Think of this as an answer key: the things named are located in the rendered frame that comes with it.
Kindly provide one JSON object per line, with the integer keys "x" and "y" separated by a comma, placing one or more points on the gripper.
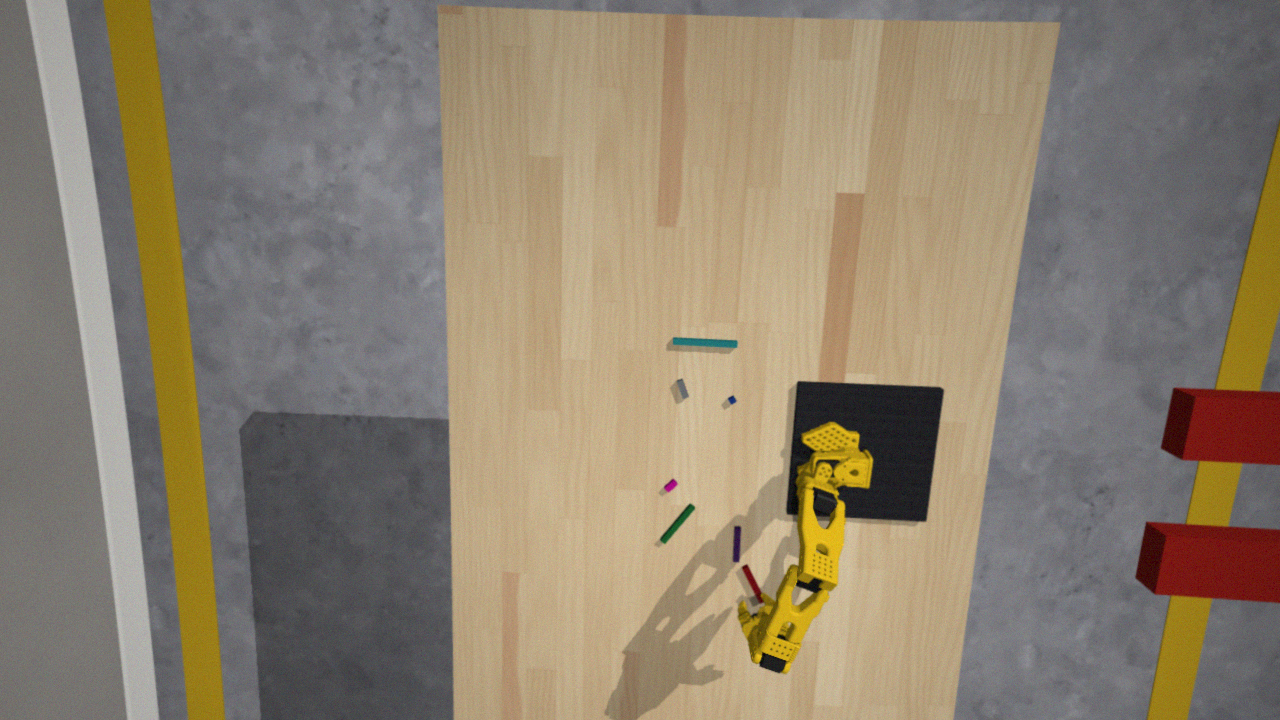
{"x": 748, "y": 622}

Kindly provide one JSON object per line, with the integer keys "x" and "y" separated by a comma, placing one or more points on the turquoise rod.
{"x": 705, "y": 342}

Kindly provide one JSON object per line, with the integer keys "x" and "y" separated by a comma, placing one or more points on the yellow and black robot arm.
{"x": 829, "y": 438}

